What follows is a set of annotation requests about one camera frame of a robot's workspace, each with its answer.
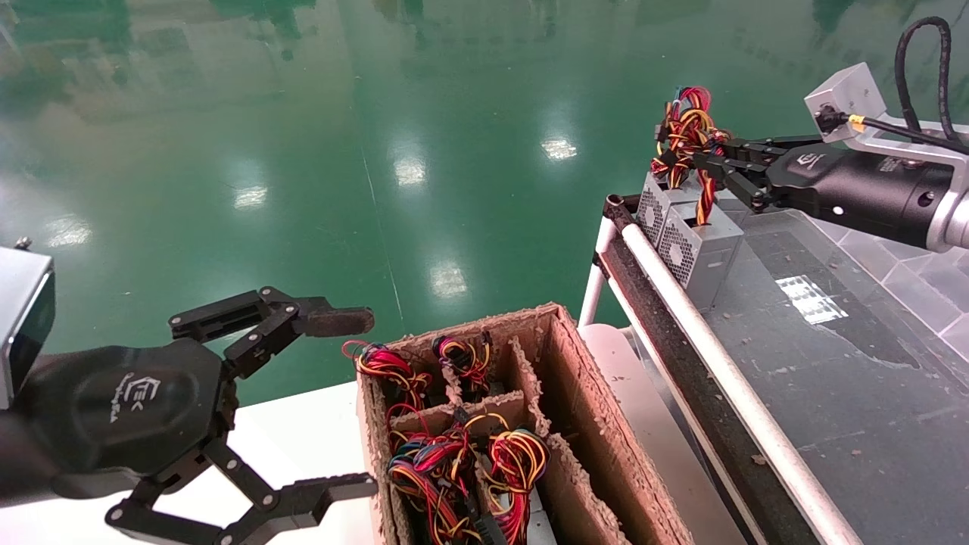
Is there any power supply multicolour wire bundle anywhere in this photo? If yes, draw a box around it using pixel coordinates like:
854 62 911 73
386 413 489 545

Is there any clear acrylic divider tray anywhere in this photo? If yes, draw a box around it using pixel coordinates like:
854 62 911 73
825 216 969 364

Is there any silver camera mounting bracket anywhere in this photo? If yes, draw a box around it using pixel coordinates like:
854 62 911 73
857 114 969 166

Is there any long white frame tube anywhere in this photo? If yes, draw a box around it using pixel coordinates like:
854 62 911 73
621 223 865 545

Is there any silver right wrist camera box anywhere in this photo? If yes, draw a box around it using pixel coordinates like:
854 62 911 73
804 62 888 145

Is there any thin black camera cable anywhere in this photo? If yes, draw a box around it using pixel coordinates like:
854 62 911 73
816 104 969 156

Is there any power supply red-yellow wire bundle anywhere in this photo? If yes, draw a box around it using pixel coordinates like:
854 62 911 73
342 341 432 413

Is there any power supply small wire bundle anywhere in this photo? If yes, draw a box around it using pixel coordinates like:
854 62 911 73
432 333 493 394

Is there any grey mesh-sided power supply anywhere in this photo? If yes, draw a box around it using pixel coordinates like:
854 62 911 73
636 86 716 251

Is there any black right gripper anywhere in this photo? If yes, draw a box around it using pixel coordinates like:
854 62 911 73
656 135 952 248

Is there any thick black looped cable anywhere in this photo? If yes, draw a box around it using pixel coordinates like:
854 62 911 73
893 17 956 145

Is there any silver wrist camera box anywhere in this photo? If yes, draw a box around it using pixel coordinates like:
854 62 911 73
0 238 56 410
804 62 888 145

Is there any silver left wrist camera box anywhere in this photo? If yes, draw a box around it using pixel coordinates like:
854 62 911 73
0 238 56 410

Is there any white frame leg tube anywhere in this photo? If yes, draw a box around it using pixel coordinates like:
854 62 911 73
579 220 618 328

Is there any grey power supply with wires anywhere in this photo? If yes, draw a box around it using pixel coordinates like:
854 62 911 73
657 106 745 310

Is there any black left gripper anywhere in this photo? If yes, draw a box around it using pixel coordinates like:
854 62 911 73
19 286 378 545

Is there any power supply red-orange wire bundle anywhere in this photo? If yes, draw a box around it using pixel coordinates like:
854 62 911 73
484 428 557 545

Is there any black tube corner joint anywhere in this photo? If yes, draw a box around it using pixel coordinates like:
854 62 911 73
604 195 642 232

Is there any brown cardboard divider box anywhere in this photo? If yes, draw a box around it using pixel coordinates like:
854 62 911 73
356 303 693 545

